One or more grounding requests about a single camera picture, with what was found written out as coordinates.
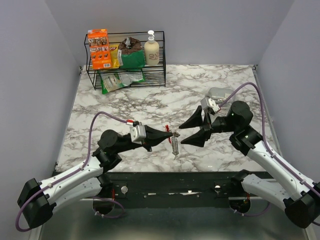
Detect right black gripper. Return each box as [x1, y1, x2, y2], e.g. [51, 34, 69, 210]
[179, 104, 238, 148]

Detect red carabiner keyring with chain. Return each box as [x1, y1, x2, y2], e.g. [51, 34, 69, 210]
[164, 124, 180, 158]

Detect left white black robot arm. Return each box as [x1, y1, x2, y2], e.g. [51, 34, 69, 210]
[15, 125, 173, 232]

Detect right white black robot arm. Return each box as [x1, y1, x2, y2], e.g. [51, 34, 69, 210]
[179, 100, 320, 229]

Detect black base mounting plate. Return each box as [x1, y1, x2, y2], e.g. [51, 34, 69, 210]
[51, 169, 261, 209]

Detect white green pouch bag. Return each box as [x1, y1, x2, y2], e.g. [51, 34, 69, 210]
[118, 71, 145, 87]

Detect green white snack bag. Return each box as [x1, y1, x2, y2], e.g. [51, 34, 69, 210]
[98, 72, 125, 95]

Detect brown green coffee bag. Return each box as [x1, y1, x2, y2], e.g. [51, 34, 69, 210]
[117, 37, 145, 69]

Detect cream soap pump bottle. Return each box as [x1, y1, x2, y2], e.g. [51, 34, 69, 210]
[144, 30, 160, 66]

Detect yellow snack bag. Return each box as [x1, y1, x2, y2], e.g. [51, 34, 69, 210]
[109, 43, 120, 69]

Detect orange product box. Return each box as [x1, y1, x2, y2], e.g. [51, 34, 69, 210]
[87, 29, 112, 70]

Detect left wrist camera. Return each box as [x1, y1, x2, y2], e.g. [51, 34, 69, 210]
[129, 125, 147, 143]

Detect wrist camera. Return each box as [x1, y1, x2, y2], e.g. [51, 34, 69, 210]
[129, 125, 147, 143]
[200, 96, 221, 115]

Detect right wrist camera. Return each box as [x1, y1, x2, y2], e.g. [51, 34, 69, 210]
[200, 96, 221, 115]

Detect black wire shelf rack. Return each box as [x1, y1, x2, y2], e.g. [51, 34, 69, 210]
[84, 29, 166, 94]

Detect aluminium extrusion rail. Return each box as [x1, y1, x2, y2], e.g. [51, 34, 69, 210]
[39, 177, 305, 201]

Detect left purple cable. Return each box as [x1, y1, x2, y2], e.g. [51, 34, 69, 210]
[15, 111, 135, 232]

